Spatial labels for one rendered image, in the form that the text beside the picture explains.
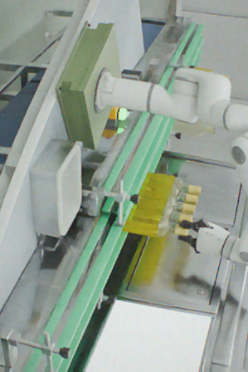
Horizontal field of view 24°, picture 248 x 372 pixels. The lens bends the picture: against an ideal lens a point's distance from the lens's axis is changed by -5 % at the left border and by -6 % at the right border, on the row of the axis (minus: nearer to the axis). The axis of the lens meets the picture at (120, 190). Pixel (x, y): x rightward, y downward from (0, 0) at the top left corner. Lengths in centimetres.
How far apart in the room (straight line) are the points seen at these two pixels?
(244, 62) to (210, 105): 631
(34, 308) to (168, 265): 59
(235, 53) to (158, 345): 650
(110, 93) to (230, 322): 80
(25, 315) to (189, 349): 50
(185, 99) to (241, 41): 615
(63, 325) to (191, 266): 60
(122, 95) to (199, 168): 84
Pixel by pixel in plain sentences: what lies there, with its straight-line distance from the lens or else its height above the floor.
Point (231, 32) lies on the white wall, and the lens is 786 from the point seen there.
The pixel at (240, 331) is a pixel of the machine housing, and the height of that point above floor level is 141.
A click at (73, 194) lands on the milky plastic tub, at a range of 183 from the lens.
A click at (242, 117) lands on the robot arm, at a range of 163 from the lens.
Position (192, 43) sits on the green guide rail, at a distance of 309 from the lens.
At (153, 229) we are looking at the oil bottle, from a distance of 195.
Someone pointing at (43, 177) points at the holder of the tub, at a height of 79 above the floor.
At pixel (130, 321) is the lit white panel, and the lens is 181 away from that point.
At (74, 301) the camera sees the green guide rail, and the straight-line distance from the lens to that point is 165.
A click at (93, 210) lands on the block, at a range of 188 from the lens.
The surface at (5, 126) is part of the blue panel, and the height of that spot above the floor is 41.
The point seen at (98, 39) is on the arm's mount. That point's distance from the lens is 184.
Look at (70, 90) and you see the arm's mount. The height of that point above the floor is 80.
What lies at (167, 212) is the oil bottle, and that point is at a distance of 198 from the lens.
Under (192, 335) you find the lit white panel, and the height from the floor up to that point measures 126.
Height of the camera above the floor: 133
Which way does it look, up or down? 12 degrees down
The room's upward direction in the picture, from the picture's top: 100 degrees clockwise
